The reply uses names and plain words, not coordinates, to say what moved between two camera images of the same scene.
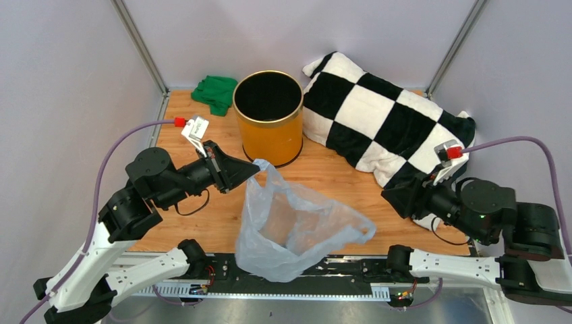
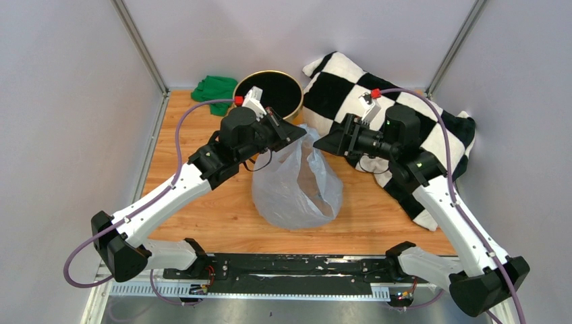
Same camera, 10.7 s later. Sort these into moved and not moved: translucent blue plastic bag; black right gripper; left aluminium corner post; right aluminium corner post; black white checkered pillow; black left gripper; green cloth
Moved: black left gripper; black right gripper; translucent blue plastic bag
Not moved: black white checkered pillow; left aluminium corner post; green cloth; right aluminium corner post
